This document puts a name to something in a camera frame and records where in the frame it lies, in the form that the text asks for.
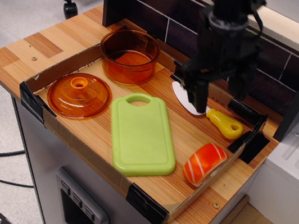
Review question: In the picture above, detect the cardboard fence with black tape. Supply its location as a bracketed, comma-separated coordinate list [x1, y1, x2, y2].
[20, 44, 269, 224]

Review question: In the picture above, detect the orange transparent pot lid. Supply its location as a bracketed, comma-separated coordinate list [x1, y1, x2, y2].
[47, 72, 112, 120]

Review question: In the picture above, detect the white toy knife yellow handle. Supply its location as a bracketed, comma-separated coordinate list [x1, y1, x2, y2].
[172, 81, 244, 140]

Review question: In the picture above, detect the grey toy oven front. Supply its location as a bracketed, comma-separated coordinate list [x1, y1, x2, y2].
[56, 168, 110, 224]

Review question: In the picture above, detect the green plastic cutting board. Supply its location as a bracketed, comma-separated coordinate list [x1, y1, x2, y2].
[111, 93, 176, 176]

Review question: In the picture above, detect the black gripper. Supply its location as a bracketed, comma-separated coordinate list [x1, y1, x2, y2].
[182, 8, 261, 113]

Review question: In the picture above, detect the white toy sink counter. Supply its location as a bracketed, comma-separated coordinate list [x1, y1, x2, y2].
[248, 122, 299, 224]

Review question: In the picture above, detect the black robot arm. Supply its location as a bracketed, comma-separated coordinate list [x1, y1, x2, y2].
[181, 0, 266, 113]

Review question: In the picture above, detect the salmon nigiri sushi toy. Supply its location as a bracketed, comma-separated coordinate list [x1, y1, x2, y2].
[182, 143, 229, 187]

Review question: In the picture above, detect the orange transparent pot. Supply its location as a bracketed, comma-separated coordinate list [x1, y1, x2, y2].
[100, 26, 160, 85]

